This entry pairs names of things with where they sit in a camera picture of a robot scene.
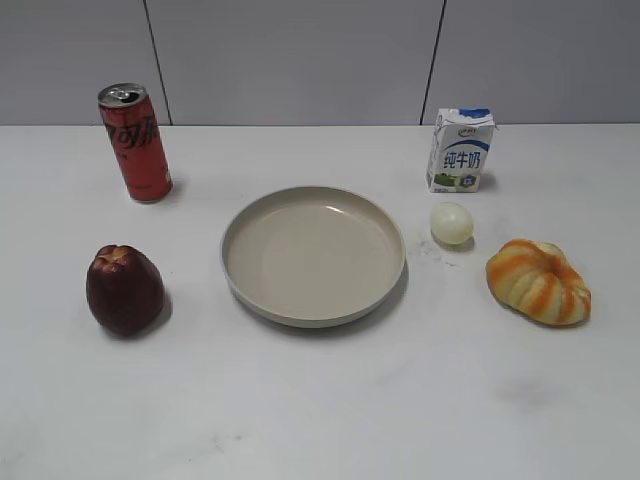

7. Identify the orange striped croissant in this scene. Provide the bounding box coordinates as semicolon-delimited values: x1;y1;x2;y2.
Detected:
486;239;591;327

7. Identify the beige round plate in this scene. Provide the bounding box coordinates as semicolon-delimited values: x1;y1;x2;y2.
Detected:
220;186;407;329

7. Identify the white egg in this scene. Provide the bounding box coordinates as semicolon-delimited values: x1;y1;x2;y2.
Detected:
430;202;474;245

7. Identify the white blue milk carton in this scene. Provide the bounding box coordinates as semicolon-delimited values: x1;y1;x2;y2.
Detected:
426;108;496;193

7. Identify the dark red apple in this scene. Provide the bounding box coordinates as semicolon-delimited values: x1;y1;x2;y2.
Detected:
86;245;165;337

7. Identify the red soda can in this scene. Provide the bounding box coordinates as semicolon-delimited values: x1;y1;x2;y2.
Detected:
97;82;173;203

